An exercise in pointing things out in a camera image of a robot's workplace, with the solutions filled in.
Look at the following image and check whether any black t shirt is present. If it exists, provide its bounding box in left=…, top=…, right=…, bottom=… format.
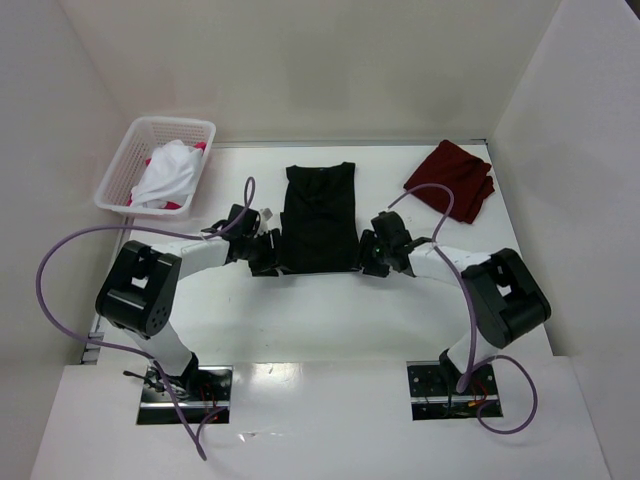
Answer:
left=279, top=162, right=359, bottom=274

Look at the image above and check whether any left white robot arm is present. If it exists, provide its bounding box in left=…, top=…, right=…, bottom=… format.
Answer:
left=95, top=204, right=280, bottom=393

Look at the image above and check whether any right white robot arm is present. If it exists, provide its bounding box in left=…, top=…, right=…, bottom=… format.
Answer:
left=356, top=211, right=552, bottom=392

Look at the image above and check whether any folded dark red t shirt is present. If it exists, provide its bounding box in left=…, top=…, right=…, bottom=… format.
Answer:
left=403, top=140, right=495, bottom=224

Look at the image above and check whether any white plastic basket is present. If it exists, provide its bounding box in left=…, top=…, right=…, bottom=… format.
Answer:
left=94, top=116, right=216, bottom=218

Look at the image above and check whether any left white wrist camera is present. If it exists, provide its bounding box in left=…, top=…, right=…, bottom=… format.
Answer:
left=256, top=208, right=273, bottom=236

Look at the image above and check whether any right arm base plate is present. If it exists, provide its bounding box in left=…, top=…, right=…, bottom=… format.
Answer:
left=406, top=361, right=503, bottom=421

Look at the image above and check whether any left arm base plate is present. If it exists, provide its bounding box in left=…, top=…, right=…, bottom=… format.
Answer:
left=136, top=366, right=233, bottom=426

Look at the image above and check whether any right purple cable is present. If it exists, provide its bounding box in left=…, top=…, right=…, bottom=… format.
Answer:
left=384, top=183, right=540, bottom=436

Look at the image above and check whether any purple cable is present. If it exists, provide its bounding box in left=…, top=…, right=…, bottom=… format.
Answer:
left=384, top=183, right=540, bottom=436
left=35, top=176, right=259, bottom=461

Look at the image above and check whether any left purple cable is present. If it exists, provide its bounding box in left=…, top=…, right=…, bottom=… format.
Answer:
left=35, top=176, right=259, bottom=461

